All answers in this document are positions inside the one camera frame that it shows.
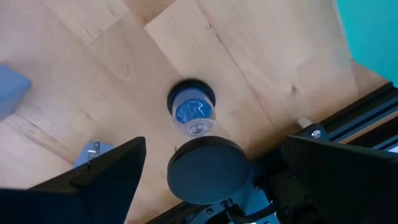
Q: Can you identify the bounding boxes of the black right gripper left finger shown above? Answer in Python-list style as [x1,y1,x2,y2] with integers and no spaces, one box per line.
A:
[0,136,147,224]

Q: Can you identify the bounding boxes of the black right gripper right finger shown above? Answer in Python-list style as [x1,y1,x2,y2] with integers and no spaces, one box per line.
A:
[283,134,398,224]

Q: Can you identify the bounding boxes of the blue charger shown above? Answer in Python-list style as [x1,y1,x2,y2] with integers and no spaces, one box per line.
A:
[0,63,33,121]
[73,140,115,169]

